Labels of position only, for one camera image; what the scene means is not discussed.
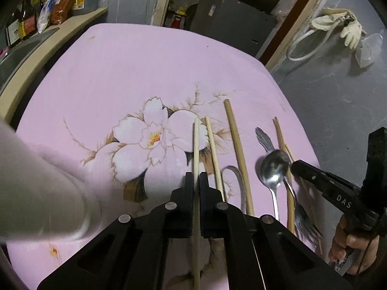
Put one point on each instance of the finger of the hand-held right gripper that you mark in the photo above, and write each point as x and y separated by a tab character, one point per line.
317	179

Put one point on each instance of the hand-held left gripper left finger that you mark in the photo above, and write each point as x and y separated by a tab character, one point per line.
188	188

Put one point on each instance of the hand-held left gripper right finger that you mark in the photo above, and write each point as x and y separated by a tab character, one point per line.
204	188

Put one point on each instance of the thin brown bamboo chopstick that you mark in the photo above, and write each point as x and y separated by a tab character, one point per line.
313	211

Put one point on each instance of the pale wooden chopstick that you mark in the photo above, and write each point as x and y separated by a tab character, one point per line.
196	145
213	151

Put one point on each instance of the steel fork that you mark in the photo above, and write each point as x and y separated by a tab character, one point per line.
305	220

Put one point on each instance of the steel spoon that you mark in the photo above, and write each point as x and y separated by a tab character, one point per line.
273	167

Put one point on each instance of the thick bamboo chopstick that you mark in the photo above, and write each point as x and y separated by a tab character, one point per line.
237	145

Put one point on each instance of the white plastic utensil basket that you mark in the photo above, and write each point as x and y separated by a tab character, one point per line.
39	187

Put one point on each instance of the person's right hand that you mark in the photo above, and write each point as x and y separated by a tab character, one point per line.
355	249

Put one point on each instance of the translucent mesh bag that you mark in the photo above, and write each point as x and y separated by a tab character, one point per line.
369	51

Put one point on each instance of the black cabinet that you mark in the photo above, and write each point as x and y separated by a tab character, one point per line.
232	24

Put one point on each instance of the black box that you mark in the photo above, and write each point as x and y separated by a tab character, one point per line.
266	1

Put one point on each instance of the steel sink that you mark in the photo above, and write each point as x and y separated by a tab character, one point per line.
18	57

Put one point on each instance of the white snack packet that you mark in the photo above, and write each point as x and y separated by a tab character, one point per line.
46	13

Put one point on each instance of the soy sauce bottle yellow label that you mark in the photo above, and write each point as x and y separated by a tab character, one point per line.
27	18

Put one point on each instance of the dark wine bottle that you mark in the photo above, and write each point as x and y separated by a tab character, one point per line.
12	27

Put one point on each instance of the wooden door frame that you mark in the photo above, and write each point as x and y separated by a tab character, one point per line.
290	21

